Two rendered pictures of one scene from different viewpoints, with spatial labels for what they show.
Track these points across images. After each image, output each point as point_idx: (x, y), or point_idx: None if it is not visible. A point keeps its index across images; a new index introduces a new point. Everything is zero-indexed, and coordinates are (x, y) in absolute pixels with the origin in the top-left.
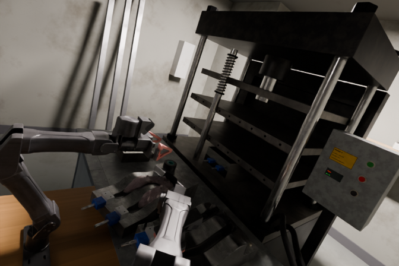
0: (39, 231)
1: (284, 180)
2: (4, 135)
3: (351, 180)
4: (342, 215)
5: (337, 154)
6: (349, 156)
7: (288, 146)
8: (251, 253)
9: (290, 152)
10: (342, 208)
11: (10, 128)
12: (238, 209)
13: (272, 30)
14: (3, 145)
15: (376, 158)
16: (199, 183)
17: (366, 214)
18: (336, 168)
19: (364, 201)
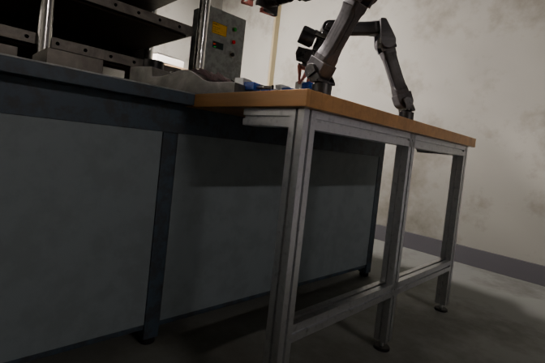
0: (332, 76)
1: (204, 58)
2: None
3: (228, 45)
4: (229, 75)
5: (216, 27)
6: (222, 27)
7: (187, 27)
8: None
9: (201, 30)
10: (228, 70)
11: None
12: None
13: None
14: None
15: (235, 24)
16: None
17: (239, 66)
18: (217, 39)
19: (237, 57)
